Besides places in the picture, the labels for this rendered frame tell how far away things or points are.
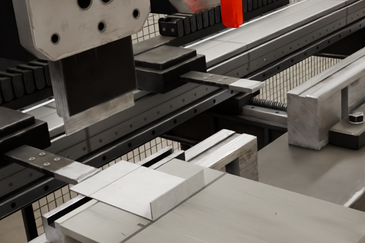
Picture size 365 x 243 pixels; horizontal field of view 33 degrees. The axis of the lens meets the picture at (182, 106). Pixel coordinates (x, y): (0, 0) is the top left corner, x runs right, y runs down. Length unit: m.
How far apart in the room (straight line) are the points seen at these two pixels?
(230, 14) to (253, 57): 0.61
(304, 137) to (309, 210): 0.43
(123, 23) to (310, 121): 0.50
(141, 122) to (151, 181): 0.38
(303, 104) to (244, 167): 0.21
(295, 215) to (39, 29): 0.30
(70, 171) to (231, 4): 0.27
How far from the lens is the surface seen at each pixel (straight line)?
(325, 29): 1.58
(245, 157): 0.86
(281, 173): 0.97
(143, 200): 0.66
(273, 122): 1.26
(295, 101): 1.03
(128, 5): 0.62
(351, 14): 1.70
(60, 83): 0.62
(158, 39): 1.33
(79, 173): 0.74
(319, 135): 1.03
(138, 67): 1.06
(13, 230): 2.73
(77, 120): 0.65
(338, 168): 0.99
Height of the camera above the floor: 1.32
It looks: 20 degrees down
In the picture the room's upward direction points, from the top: 6 degrees counter-clockwise
